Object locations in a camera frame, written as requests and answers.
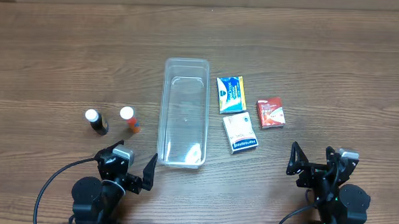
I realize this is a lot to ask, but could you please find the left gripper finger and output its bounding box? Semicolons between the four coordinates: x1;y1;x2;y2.
98;140;125;155
142;153;158;191

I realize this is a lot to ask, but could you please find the white blue Hansaplast box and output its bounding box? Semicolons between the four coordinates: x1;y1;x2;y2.
222;112;259;154

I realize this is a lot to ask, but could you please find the blue yellow VapoDrops box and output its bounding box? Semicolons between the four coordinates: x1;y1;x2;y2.
216;76;247;114

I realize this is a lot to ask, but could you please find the clear plastic container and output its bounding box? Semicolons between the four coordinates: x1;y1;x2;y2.
157;57;210;169

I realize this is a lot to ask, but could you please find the red white small box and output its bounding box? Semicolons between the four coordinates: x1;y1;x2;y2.
256;97;286;129

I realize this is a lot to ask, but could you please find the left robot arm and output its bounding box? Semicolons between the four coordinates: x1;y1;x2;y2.
69;140;158;224

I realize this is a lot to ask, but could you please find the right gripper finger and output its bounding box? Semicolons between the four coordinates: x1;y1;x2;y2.
326;146;339;165
286;141;309;175

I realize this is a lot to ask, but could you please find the black tube white cap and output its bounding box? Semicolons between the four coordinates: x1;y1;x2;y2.
85;109;109;136

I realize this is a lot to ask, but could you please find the orange tube white cap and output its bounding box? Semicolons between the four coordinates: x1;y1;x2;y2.
119;106;140;134

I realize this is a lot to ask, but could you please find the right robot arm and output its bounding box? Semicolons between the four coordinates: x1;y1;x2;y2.
278;141;371;224

